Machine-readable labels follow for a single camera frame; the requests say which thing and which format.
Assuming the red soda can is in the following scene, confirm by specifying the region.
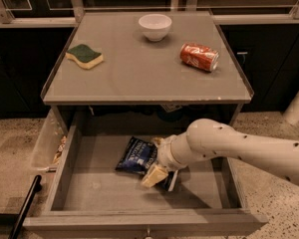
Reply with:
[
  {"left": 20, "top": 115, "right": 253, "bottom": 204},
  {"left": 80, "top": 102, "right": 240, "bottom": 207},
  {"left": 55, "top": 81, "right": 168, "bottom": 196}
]
[{"left": 179, "top": 43, "right": 219, "bottom": 72}]

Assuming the grey open top drawer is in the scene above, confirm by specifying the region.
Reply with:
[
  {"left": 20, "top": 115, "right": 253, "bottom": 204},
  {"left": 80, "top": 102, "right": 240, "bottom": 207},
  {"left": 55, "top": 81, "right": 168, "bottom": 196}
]
[{"left": 24, "top": 112, "right": 268, "bottom": 239}]

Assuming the black bar handle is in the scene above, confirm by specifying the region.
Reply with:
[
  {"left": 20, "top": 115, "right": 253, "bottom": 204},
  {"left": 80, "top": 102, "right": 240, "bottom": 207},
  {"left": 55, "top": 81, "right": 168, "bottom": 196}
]
[{"left": 8, "top": 175, "right": 42, "bottom": 239}]

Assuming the metal railing frame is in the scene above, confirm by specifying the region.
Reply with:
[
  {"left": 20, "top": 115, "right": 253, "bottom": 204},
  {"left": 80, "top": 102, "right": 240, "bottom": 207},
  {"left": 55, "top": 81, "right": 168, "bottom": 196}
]
[{"left": 0, "top": 0, "right": 299, "bottom": 28}]

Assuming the white ceramic bowl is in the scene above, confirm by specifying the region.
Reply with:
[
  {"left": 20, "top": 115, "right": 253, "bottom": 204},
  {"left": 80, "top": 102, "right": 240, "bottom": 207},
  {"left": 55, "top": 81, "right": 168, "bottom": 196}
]
[{"left": 139, "top": 14, "right": 172, "bottom": 42}]

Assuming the grey cabinet counter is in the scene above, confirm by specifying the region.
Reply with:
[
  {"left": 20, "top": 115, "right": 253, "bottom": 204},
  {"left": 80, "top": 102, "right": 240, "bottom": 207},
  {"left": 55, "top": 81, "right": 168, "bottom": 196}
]
[{"left": 42, "top": 12, "right": 253, "bottom": 106}]

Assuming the clear plastic side bin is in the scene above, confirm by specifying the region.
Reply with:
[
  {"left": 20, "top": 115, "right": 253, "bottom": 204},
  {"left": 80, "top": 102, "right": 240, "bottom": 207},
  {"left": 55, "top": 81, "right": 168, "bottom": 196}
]
[{"left": 30, "top": 110, "right": 65, "bottom": 171}]

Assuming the green and yellow sponge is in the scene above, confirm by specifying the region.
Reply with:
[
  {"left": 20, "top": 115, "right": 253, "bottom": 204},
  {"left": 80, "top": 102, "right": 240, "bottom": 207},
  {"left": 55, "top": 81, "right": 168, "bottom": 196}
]
[{"left": 66, "top": 44, "right": 104, "bottom": 70}]

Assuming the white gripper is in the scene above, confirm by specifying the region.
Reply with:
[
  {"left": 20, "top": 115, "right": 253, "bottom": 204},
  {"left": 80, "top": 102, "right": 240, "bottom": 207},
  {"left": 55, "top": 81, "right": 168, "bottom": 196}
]
[{"left": 142, "top": 133, "right": 193, "bottom": 188}]

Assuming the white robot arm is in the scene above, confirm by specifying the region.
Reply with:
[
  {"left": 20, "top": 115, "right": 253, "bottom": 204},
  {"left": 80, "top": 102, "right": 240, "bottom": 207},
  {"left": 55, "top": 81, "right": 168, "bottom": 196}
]
[{"left": 142, "top": 119, "right": 299, "bottom": 188}]

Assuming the blue Kettle chip bag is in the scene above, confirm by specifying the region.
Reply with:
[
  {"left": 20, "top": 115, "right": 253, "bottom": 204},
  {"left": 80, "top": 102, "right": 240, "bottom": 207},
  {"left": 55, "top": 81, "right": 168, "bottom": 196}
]
[{"left": 116, "top": 136, "right": 178, "bottom": 192}]

